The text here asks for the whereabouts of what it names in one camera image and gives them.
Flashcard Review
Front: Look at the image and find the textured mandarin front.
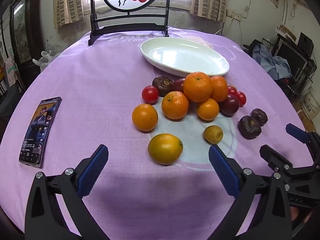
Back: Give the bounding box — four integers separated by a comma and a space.
161, 91, 189, 120

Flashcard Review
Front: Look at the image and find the red cherry tomato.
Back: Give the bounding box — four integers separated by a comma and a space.
237, 92, 247, 107
227, 86, 238, 96
142, 86, 159, 105

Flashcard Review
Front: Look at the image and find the big top orange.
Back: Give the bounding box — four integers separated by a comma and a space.
183, 72, 213, 103

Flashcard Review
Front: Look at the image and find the dark wooden cabinet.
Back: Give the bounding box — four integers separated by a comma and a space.
10, 0, 44, 88

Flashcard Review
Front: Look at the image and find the wall power socket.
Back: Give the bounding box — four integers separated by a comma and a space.
226, 10, 242, 22

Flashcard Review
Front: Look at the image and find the smartphone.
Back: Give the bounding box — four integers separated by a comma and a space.
18, 96, 62, 168

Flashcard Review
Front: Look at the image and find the white plastic bag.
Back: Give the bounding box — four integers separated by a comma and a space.
32, 51, 55, 72

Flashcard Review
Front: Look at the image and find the dark purple tomato back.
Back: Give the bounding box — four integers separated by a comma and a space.
172, 78, 185, 93

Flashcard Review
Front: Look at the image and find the dark purple tomato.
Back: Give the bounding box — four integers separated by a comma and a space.
219, 94, 240, 117
172, 78, 185, 93

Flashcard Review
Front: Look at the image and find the right hand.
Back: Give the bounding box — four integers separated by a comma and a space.
290, 206, 313, 224

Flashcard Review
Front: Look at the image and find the small yellow kumquat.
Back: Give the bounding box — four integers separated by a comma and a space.
203, 125, 223, 145

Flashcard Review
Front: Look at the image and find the large yellow-orange citrus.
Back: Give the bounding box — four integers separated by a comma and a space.
148, 133, 183, 165

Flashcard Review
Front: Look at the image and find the white oval plate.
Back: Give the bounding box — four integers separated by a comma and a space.
140, 37, 229, 77

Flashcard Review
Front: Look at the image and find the black framed decorative screen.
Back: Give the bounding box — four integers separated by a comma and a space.
88, 0, 170, 46

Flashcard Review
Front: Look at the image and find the left curtain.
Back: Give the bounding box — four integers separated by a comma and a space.
53, 0, 84, 29

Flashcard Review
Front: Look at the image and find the black shelf with monitor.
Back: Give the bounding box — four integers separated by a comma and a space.
271, 34, 317, 102

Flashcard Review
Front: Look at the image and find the white bucket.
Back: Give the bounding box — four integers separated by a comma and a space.
302, 88, 320, 120

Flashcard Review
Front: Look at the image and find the blue clothes pile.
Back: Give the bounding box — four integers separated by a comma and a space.
252, 44, 292, 81

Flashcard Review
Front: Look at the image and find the small smooth orange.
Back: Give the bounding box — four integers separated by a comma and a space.
196, 98, 220, 121

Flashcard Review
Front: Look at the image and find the purple tablecloth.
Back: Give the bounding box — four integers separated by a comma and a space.
0, 26, 316, 240

